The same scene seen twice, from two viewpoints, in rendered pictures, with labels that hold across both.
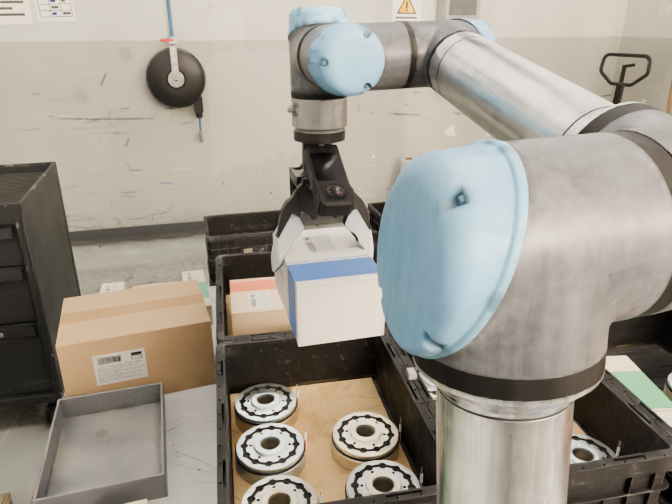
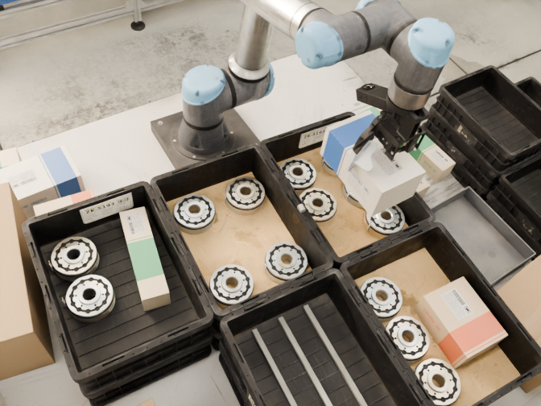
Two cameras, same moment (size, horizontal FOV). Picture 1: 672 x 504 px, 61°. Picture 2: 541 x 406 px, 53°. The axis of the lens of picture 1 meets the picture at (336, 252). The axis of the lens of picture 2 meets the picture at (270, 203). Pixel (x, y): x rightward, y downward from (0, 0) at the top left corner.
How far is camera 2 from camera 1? 1.58 m
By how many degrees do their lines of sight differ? 100
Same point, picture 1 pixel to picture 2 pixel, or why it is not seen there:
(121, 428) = (484, 261)
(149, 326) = (523, 279)
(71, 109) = not seen: outside the picture
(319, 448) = (340, 205)
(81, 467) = (476, 228)
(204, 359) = not seen: hidden behind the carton
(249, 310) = (453, 284)
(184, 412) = not seen: hidden behind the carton
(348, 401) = (339, 246)
